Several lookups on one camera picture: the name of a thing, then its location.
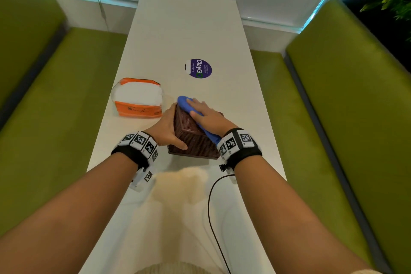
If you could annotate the purple round sticker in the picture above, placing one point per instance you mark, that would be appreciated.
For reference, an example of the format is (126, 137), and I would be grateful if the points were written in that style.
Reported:
(199, 68)

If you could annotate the person's right forearm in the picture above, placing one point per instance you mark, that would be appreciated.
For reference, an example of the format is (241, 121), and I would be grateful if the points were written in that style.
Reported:
(289, 219)

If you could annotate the blue cleaning cloth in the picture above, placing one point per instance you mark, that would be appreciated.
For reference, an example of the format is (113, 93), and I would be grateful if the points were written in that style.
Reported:
(186, 105)

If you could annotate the brown woven basket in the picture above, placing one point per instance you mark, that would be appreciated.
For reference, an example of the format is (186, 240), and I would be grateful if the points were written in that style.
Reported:
(192, 139)

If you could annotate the person's right hand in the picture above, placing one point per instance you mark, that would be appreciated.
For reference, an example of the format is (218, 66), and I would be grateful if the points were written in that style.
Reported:
(213, 121)

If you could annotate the wrist marker tracker band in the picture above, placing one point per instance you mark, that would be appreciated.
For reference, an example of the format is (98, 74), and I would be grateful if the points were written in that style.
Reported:
(141, 145)
(237, 147)

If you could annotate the orange white tissue packet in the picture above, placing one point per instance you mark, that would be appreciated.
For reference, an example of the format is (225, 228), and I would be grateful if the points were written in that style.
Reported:
(138, 98)

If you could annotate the left wrist marker tracker band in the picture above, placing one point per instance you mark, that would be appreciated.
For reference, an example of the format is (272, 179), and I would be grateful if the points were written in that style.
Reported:
(141, 145)

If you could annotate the person's right thumb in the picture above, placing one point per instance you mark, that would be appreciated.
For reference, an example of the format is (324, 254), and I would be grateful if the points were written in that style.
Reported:
(196, 116)

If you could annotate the person's left hand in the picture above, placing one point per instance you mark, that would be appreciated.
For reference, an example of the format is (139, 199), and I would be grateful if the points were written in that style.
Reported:
(162, 131)

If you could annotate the person's left forearm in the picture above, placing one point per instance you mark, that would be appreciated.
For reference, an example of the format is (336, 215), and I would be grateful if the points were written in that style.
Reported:
(70, 216)

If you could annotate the person's left thumb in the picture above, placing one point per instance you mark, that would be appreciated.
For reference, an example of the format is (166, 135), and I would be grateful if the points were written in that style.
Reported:
(179, 143)

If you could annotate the right wrist marker tracker band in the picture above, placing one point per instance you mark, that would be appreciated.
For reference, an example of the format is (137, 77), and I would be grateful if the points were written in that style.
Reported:
(237, 147)

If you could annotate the green upholstered bench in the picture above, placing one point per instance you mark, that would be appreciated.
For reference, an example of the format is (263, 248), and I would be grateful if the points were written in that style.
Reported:
(346, 129)
(48, 116)

